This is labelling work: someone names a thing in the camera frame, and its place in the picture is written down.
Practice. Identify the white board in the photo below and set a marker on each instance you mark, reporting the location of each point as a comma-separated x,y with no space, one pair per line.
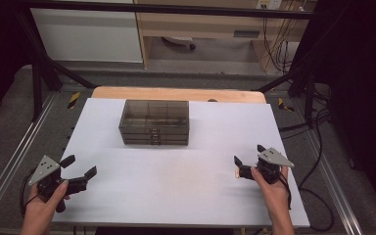
176,182

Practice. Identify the person's left hand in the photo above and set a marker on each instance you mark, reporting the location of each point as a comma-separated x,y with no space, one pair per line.
40,210

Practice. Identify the black metal frame strut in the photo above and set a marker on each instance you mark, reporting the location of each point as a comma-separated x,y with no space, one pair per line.
300,81
45,68

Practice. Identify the small gold metal ornament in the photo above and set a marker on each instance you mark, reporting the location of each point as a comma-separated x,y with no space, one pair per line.
237,173

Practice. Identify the light wooden desk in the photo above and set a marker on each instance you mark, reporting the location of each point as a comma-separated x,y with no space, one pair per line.
202,24

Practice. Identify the black metal frame bar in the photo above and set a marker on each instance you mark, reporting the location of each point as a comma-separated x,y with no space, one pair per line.
176,9

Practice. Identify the chair base with caster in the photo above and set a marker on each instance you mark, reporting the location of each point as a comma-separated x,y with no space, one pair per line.
179,40

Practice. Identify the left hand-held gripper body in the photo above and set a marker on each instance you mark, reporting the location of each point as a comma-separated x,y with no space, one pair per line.
47,178

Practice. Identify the person's right hand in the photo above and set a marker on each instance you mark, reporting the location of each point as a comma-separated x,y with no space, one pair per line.
275,196

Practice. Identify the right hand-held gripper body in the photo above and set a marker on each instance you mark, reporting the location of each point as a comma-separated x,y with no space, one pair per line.
271,164

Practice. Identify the wooden table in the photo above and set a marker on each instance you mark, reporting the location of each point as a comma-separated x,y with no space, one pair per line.
176,94

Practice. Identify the yellow and black tape marker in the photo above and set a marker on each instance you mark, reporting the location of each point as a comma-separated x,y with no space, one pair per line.
73,100

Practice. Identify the yellow clamp right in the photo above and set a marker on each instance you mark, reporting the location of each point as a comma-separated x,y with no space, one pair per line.
285,106

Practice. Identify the white cabinet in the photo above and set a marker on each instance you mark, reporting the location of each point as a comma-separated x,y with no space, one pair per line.
84,36

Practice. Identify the aluminium rail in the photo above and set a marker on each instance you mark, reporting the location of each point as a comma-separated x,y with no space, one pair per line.
16,153
336,186

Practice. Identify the black curtain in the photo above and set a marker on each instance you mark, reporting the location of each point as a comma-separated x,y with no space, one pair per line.
362,98
0,49

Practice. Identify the white power strip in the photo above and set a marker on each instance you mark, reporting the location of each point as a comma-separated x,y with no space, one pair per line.
269,4

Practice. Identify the smoky transparent drawer organizer box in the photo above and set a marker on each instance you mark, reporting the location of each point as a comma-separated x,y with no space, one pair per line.
155,117

